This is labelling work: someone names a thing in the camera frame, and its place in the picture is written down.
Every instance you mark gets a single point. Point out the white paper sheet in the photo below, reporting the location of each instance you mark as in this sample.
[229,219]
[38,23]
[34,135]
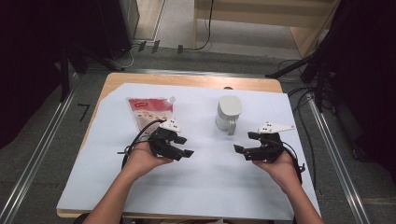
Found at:
[202,180]

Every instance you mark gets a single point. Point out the person's left hand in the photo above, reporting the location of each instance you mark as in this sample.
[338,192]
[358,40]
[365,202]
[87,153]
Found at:
[141,161]

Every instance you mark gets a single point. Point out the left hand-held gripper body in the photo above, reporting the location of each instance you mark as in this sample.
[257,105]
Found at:
[162,140]

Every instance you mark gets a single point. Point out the wooden table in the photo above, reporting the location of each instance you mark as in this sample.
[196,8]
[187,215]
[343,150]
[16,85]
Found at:
[186,80]

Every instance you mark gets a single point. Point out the red and white spout pouch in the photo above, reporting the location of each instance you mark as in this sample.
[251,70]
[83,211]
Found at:
[149,109]

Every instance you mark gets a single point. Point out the clear jar with white flip lid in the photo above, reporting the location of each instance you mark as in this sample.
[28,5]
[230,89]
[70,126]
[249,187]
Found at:
[229,107]

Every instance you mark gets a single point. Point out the black stand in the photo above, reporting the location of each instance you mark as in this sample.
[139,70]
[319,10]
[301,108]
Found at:
[320,62]

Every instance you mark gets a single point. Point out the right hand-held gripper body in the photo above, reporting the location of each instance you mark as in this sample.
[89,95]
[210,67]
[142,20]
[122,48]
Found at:
[271,149]

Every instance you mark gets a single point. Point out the light wooden furniture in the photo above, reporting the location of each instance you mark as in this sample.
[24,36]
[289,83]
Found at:
[249,12]

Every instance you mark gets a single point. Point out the person's right hand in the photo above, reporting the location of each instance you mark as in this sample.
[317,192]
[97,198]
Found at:
[281,172]

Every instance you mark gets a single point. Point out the dark cabinet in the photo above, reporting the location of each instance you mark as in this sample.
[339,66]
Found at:
[118,25]

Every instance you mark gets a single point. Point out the metal floor rail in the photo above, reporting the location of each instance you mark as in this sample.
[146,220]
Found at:
[339,161]
[34,161]

